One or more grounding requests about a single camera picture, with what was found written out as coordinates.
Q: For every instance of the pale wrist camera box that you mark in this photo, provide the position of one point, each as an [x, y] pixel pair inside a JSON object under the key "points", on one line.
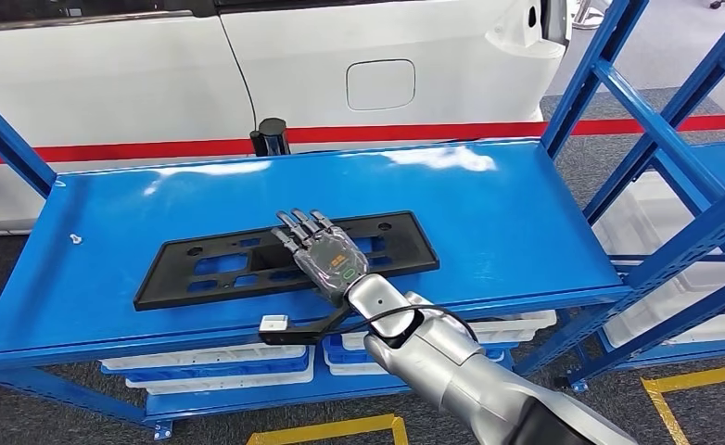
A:
{"points": [[273, 323]]}

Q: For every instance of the black barrier post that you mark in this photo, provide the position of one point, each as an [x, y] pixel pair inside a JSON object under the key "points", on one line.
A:
{"points": [[271, 138]]}

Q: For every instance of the black plastic mounting panel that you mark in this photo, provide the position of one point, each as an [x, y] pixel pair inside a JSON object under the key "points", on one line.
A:
{"points": [[160, 288]]}

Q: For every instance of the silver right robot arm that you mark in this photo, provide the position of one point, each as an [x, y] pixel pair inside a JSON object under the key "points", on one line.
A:
{"points": [[461, 368]]}

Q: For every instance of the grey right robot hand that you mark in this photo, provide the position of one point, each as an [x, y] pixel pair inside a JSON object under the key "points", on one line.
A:
{"points": [[332, 261]]}

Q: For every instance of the white car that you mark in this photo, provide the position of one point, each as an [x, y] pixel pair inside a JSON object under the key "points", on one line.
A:
{"points": [[123, 73]]}

